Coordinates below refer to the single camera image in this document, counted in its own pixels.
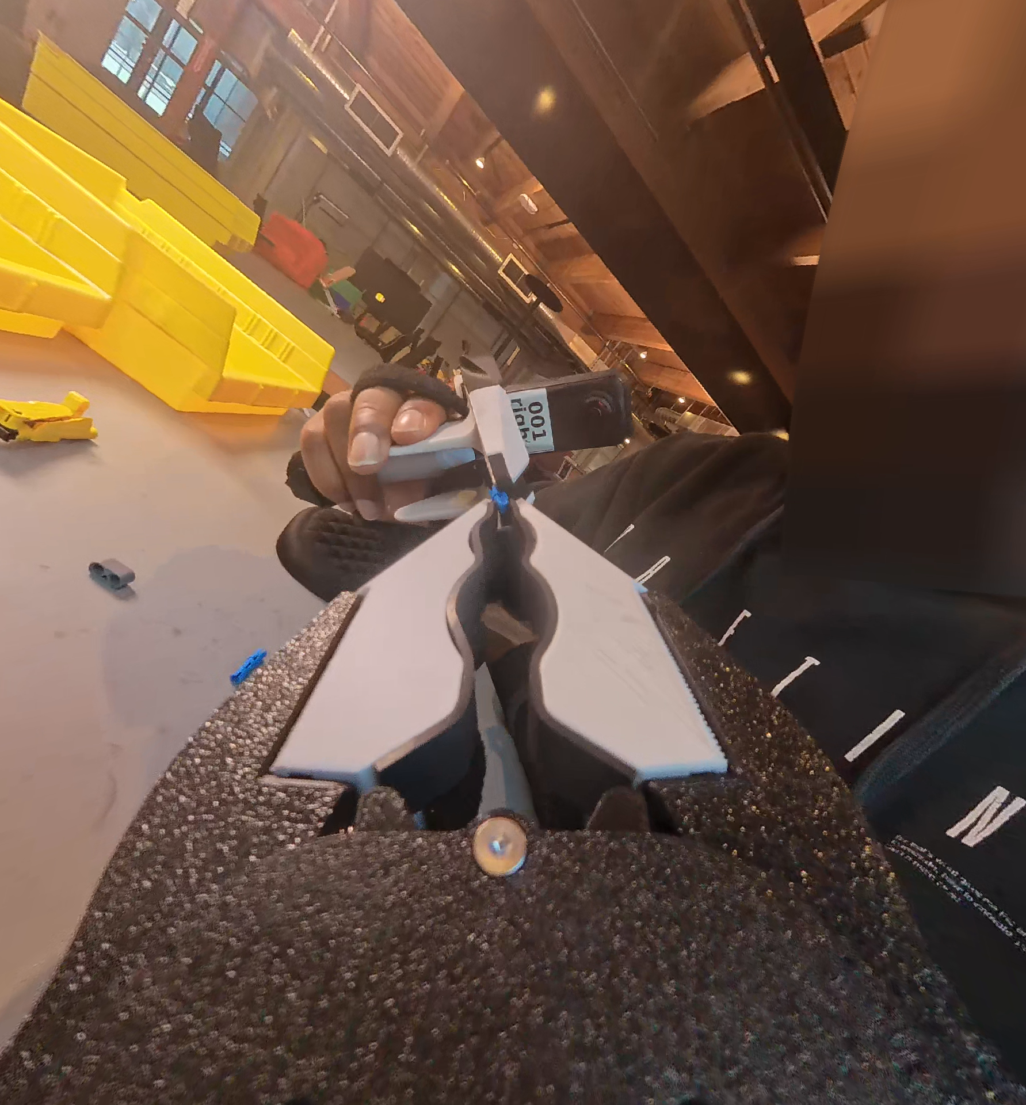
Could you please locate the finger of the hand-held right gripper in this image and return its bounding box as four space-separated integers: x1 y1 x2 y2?
391 487 490 524
470 384 533 507

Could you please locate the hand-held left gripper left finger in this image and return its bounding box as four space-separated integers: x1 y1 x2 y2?
268 501 504 804

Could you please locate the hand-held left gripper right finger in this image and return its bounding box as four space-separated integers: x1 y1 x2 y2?
513 501 731 809

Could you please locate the large yellow bin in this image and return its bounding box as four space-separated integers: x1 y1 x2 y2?
0 182 117 340

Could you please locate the person's right forearm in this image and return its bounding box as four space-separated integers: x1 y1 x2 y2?
522 432 794 580

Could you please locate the red container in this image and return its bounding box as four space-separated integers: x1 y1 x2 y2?
258 211 331 291

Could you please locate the small yellow block assembly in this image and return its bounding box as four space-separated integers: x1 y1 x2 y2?
0 393 100 447

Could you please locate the yellow bins stack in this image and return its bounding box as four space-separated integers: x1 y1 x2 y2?
23 35 262 253

